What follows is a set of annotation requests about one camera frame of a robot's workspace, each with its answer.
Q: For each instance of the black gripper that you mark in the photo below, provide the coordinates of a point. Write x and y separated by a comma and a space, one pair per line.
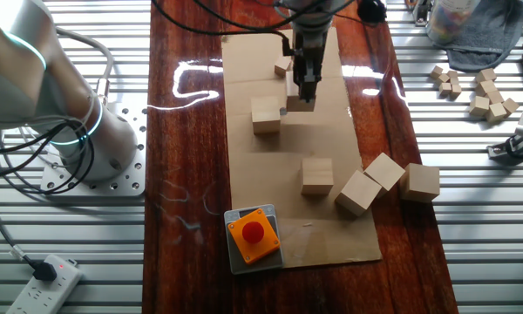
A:
307, 61

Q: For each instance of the large wooden cube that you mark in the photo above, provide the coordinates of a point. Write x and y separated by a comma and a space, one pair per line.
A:
419, 182
317, 175
293, 104
384, 171
358, 193
266, 115

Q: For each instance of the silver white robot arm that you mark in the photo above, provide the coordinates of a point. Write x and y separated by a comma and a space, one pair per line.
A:
22, 78

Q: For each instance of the medium wooden cube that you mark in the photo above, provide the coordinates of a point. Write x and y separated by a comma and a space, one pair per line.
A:
479, 106
511, 106
486, 75
281, 67
484, 87
496, 112
495, 96

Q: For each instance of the small wooden cube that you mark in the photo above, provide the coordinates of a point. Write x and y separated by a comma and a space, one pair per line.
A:
445, 89
456, 90
443, 78
453, 75
436, 71

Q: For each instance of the jar with colourful contents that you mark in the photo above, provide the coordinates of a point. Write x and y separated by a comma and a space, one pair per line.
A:
451, 22

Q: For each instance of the brown cardboard sheet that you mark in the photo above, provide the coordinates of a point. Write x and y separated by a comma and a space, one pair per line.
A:
331, 240

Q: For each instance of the reddish wood grain board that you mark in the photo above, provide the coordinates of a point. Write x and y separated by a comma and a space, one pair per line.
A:
183, 174

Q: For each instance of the orange emergency stop button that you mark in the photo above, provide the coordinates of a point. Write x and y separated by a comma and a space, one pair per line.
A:
253, 233

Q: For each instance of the silver robot mounting plate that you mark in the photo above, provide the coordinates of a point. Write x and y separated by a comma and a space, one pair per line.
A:
131, 131

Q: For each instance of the black power plug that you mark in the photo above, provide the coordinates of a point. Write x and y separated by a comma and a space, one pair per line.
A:
45, 271

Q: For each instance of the white power strip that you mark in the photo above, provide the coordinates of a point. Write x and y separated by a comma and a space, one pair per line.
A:
48, 296

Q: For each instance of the metal camera stand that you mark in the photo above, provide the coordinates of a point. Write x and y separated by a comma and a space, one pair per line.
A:
505, 152

